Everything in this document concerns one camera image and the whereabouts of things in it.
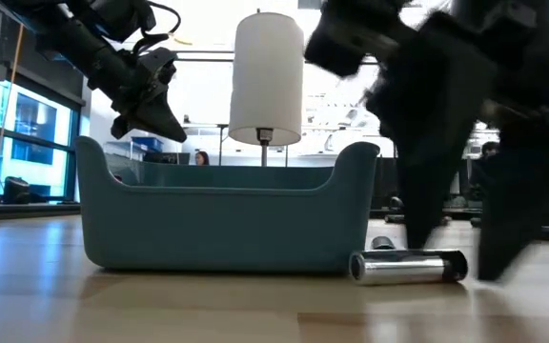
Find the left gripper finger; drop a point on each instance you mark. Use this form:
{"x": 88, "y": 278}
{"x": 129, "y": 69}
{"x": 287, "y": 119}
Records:
{"x": 160, "y": 119}
{"x": 123, "y": 125}

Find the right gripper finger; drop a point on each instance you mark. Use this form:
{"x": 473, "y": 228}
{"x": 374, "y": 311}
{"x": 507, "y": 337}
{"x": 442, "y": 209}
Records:
{"x": 427, "y": 181}
{"x": 517, "y": 205}

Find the silver black battery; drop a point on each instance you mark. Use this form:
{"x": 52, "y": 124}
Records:
{"x": 383, "y": 243}
{"x": 398, "y": 267}

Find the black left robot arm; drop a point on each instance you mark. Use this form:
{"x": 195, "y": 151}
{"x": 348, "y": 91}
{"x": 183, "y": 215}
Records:
{"x": 65, "y": 38}

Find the blue plastic crate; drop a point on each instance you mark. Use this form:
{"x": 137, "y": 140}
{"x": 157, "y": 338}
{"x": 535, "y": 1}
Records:
{"x": 147, "y": 143}

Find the person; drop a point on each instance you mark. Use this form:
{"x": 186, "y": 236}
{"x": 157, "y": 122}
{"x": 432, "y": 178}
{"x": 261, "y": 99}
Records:
{"x": 202, "y": 158}
{"x": 489, "y": 148}

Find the white shade wooden base lamp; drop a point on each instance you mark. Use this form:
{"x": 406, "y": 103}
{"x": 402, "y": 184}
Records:
{"x": 267, "y": 76}

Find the teal plastic bin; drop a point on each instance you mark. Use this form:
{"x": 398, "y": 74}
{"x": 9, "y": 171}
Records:
{"x": 217, "y": 224}

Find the black bag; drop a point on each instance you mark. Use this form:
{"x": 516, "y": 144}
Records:
{"x": 15, "y": 189}

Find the window with dark frame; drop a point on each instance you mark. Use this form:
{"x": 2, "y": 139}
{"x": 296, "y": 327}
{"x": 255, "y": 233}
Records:
{"x": 31, "y": 133}

